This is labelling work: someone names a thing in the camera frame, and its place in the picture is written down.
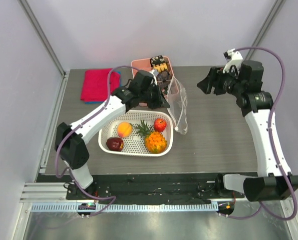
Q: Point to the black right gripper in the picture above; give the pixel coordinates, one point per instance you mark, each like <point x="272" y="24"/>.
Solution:
<point x="216" y="82"/>

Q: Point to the black floral rolled sock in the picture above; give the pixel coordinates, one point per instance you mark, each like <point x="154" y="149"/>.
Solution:
<point x="157" y="60"/>

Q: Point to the dark brown rolled sock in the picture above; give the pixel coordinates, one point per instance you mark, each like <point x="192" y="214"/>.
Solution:
<point x="164" y="76"/>

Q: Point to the yellow black rolled sock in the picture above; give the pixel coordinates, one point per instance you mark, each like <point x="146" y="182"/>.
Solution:
<point x="161" y="67"/>

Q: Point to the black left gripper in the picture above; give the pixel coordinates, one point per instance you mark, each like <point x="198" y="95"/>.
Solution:
<point x="160" y="102"/>

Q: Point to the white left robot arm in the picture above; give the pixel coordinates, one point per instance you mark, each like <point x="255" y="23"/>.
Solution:
<point x="72" y="139"/>

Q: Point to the clear polka dot zip bag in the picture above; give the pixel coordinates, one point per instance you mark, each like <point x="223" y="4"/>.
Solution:
<point x="177" y="99"/>

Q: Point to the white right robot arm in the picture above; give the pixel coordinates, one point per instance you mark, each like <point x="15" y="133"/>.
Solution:
<point x="274" y="180"/>

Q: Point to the white slotted cable duct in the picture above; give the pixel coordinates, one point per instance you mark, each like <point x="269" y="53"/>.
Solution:
<point x="85" y="207"/>

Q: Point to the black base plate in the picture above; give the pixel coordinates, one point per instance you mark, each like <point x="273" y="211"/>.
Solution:
<point x="159" y="189"/>

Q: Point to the white perforated plastic basket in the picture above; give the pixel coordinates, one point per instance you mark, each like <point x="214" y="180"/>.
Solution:
<point x="133" y="144"/>

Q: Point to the magenta folded cloth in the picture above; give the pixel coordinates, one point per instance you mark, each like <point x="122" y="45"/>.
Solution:
<point x="96" y="85"/>

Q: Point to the black patterned rolled sock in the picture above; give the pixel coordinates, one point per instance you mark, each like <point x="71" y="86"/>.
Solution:
<point x="164" y="84"/>

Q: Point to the pink divided organizer tray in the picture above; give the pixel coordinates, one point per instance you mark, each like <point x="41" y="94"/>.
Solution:
<point x="144" y="64"/>

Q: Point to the yellow orange peach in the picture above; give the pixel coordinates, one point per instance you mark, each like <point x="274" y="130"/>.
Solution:
<point x="124" y="129"/>

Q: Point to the orange toy pineapple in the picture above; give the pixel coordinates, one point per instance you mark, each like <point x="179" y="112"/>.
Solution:
<point x="154" y="141"/>

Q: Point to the blue folded cloth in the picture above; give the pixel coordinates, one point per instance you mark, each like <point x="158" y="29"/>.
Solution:
<point x="98" y="102"/>

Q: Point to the dark red apple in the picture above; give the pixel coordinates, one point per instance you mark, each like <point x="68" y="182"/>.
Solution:
<point x="115" y="144"/>

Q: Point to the bright red apple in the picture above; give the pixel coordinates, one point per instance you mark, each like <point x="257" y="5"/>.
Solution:
<point x="160" y="125"/>

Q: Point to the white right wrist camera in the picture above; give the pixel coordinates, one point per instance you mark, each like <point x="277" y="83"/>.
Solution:
<point x="234" y="58"/>

